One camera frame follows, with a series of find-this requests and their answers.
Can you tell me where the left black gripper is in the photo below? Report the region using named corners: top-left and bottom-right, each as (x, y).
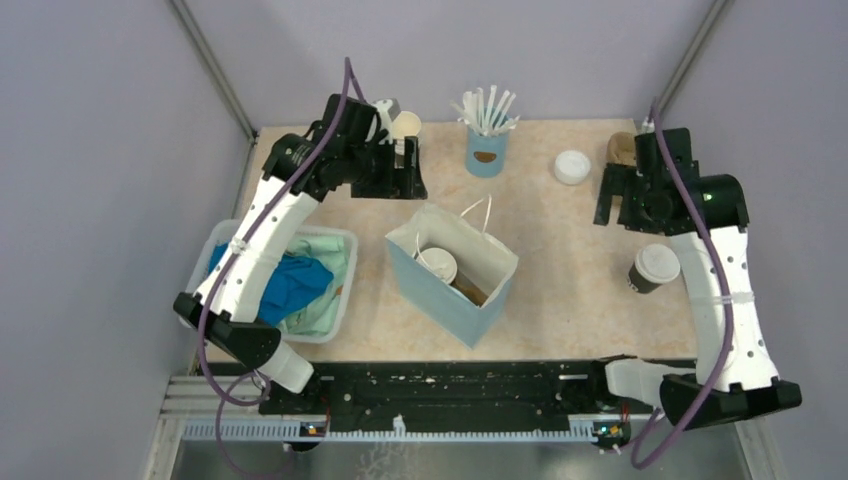
top-left (341, 134), bottom-right (425, 199)

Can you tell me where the stack of paper cups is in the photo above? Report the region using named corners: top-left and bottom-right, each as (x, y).
top-left (391, 110), bottom-right (423, 142)

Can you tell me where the black paper coffee cup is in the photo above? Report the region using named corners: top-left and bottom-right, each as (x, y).
top-left (627, 243), bottom-right (681, 294)

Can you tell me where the light blue paper bag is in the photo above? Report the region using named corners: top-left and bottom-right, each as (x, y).
top-left (385, 195), bottom-right (519, 348)

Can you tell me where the white plastic cup lid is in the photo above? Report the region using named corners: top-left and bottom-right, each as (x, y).
top-left (634, 243), bottom-right (681, 285)

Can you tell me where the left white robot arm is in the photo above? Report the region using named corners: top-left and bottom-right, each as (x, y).
top-left (173, 93), bottom-right (428, 414)

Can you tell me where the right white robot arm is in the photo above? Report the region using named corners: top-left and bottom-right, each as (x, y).
top-left (586, 128), bottom-right (802, 430)

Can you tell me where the brown pulp cup carrier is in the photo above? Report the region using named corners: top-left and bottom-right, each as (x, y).
top-left (605, 131), bottom-right (636, 166)

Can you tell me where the stack of spare lids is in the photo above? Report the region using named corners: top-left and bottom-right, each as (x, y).
top-left (554, 150), bottom-right (591, 185)

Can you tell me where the light green cloth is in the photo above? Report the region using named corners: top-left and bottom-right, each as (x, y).
top-left (280, 235), bottom-right (349, 337)

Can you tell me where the blue straw holder cup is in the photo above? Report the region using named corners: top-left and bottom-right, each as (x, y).
top-left (465, 128), bottom-right (510, 178)

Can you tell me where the bundle of wrapped straws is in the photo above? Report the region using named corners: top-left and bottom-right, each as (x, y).
top-left (449, 85), bottom-right (521, 138)

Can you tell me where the blue cloth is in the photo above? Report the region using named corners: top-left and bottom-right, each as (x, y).
top-left (208, 243), bottom-right (335, 328)

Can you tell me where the white plastic basket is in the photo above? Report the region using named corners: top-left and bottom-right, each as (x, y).
top-left (212, 225), bottom-right (359, 344)

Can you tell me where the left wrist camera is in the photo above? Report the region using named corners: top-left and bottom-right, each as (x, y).
top-left (372, 98), bottom-right (401, 143)

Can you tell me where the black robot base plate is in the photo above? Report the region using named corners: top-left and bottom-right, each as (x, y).
top-left (258, 360), bottom-right (650, 433)

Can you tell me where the white cable duct strip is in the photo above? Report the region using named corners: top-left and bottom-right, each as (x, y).
top-left (183, 417), bottom-right (597, 443)

